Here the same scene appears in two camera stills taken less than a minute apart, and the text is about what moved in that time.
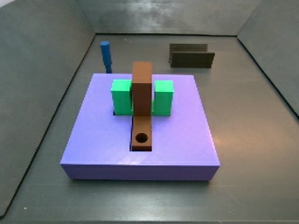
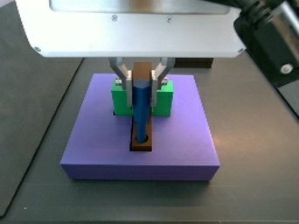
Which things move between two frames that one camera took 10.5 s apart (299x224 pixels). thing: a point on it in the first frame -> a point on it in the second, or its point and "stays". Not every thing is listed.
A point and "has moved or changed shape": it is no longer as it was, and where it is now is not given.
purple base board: [183, 154] stays
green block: [163, 98] stays
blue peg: [106, 46] has moved or changed shape
